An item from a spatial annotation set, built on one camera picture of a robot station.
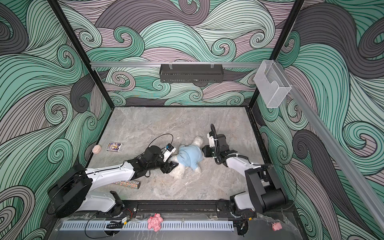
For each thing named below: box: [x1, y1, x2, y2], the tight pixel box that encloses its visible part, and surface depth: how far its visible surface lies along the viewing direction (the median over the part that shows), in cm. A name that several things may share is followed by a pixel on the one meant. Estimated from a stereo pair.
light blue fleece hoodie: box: [177, 145, 203, 170], surface depth 86 cm
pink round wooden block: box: [92, 144, 102, 155], surface depth 95 cm
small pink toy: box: [271, 222, 283, 231], surface depth 68 cm
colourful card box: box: [105, 142, 123, 152], surface depth 97 cm
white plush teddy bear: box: [169, 136, 204, 179], surface depth 83 cm
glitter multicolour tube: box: [111, 180, 141, 190], surface depth 80 cm
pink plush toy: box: [147, 213, 164, 232], surface depth 69 cm
